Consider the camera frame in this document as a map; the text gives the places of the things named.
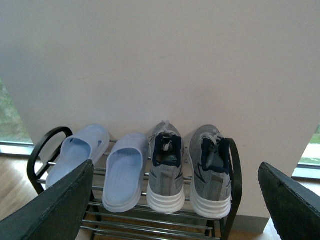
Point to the grey sneaker navy lining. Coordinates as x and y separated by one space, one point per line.
211 185

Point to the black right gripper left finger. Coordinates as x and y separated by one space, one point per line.
57 213

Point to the grey sneaker with heel tab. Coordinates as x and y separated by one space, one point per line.
165 190

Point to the light blue slide sandal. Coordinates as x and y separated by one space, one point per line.
90 143
125 169

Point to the black metal shoe rack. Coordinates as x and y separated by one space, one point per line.
141 222

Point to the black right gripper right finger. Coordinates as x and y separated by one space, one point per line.
294 209

